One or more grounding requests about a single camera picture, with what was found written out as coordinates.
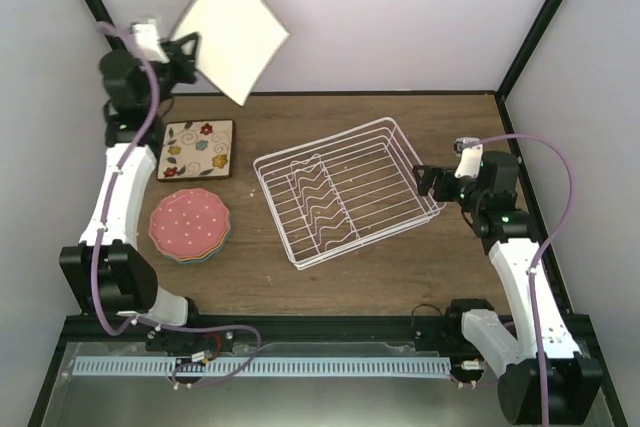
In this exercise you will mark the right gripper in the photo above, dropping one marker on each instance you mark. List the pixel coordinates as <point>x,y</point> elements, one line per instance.
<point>444,174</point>

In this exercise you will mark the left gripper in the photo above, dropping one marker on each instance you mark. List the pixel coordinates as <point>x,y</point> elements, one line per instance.
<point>183,62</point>

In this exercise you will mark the cream square plate black rim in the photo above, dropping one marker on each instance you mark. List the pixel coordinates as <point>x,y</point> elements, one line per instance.
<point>237,41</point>

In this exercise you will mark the pink polka dot plate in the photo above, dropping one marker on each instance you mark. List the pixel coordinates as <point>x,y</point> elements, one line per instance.
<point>191,218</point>

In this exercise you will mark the yellow polka dot plate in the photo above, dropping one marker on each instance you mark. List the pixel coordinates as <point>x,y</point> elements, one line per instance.
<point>196,253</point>

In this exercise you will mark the blue polka dot plate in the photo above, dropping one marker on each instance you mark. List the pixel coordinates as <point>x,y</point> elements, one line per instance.
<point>205,256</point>

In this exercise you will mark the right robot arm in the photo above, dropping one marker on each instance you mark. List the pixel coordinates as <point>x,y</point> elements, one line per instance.
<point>542,376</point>

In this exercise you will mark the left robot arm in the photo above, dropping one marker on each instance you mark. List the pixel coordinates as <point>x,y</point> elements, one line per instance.
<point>106,273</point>

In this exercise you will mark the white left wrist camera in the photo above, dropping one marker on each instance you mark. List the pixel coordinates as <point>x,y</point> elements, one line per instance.
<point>147,37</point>

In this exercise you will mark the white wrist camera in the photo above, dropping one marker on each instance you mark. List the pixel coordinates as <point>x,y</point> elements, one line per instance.
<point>147,37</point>
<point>469,150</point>

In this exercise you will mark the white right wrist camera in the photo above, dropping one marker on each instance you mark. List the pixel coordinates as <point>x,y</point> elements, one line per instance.
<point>469,150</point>

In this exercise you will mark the white wire dish rack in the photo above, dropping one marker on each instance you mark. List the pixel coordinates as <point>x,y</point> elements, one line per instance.
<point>344,192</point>

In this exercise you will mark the black front mounting rail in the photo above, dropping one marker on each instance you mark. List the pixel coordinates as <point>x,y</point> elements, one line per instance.
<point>426,333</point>

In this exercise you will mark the black aluminium frame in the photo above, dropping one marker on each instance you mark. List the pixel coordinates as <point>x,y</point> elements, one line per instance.
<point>579,324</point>

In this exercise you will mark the light blue slotted cable duct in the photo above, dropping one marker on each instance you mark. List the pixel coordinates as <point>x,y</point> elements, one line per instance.
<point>421,367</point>

